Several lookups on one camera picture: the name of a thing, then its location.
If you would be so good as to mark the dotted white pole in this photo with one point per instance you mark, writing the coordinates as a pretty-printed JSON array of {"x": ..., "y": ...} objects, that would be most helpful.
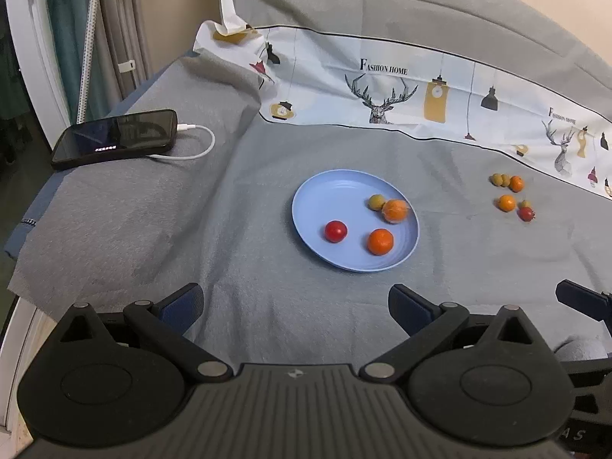
[{"x": 86, "y": 71}]

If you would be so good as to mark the small orange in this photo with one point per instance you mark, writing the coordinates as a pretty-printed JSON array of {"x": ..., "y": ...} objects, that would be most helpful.
[
  {"x": 516, "y": 183},
  {"x": 395, "y": 211},
  {"x": 380, "y": 241},
  {"x": 507, "y": 202}
]

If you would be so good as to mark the white window frame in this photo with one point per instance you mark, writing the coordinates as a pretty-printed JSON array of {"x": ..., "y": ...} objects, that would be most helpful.
[{"x": 36, "y": 71}]

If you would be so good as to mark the light blue plate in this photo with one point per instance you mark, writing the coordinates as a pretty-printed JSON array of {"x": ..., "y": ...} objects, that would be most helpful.
[{"x": 330, "y": 201}]

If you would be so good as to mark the grey curtain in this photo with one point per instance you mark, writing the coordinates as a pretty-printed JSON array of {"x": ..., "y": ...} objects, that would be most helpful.
[{"x": 124, "y": 19}]

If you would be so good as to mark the black smartphone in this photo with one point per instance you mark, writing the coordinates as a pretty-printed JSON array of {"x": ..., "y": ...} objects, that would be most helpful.
[{"x": 114, "y": 138}]

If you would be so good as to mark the white clip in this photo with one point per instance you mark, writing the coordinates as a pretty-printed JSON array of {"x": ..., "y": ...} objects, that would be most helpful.
[{"x": 125, "y": 65}]

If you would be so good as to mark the red cherry tomato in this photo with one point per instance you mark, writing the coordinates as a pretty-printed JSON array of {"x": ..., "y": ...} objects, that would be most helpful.
[
  {"x": 335, "y": 231},
  {"x": 527, "y": 213}
]

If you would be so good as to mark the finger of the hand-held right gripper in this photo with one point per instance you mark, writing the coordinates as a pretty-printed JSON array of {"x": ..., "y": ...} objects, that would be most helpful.
[{"x": 581, "y": 299}]

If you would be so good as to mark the white printed cloth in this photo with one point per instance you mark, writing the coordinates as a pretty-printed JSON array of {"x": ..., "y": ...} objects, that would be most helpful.
[{"x": 325, "y": 91}]

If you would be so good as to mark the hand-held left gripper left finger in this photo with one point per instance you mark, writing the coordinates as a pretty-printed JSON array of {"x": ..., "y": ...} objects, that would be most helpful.
[{"x": 184, "y": 303}]

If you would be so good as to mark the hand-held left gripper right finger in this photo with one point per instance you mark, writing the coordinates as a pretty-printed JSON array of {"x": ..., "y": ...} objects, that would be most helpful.
[{"x": 406, "y": 308}]

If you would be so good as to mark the grey quilt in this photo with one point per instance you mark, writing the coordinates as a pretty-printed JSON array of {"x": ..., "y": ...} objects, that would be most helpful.
[{"x": 406, "y": 0}]

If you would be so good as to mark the teal curtain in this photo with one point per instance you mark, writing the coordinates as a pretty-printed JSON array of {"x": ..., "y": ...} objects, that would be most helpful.
[{"x": 64, "y": 33}]

